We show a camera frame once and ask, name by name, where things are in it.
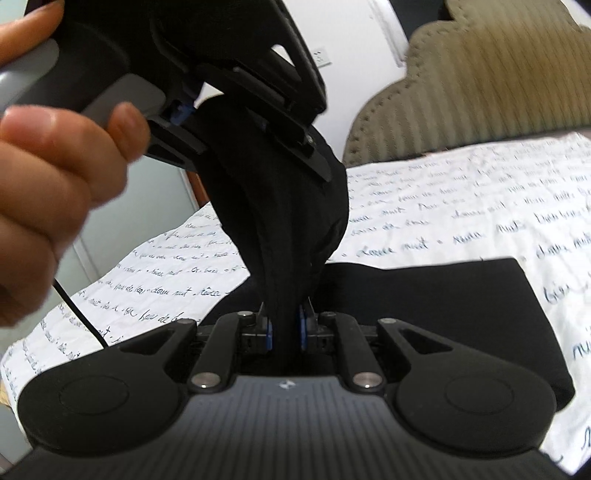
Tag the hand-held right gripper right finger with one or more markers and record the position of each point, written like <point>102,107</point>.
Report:
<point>302,333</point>

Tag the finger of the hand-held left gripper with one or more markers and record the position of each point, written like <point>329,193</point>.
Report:
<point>286,124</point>
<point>178,138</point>

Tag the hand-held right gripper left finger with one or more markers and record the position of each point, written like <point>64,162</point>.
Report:
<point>268,336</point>

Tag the black pants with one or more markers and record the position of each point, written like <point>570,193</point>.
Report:
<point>415,314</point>

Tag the person's left hand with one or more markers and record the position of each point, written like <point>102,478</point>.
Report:
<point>51,207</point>

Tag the white script-print bedsheet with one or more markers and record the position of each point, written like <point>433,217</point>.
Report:
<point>461,207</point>

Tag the olive striped headboard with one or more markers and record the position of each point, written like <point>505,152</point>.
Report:
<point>485,83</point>

